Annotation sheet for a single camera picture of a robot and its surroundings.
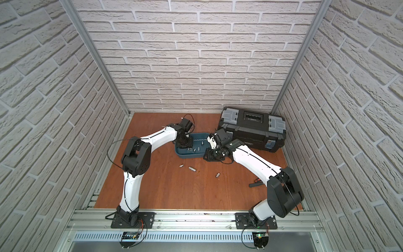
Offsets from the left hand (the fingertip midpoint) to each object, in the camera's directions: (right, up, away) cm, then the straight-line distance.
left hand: (193, 144), depth 98 cm
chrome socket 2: (+1, -4, -1) cm, 4 cm away
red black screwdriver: (+37, -21, -13) cm, 44 cm away
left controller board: (-28, -42, -27) cm, 57 cm away
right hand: (+10, -5, -15) cm, 19 cm away
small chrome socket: (-6, -13, -7) cm, 16 cm away
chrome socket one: (+15, -17, -11) cm, 25 cm away
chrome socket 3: (-2, -3, -1) cm, 4 cm away
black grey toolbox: (+39, +9, -10) cm, 41 cm away
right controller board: (+34, -41, -28) cm, 60 cm away
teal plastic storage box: (+4, -1, +3) cm, 5 cm away
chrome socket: (+6, 0, +3) cm, 6 cm away
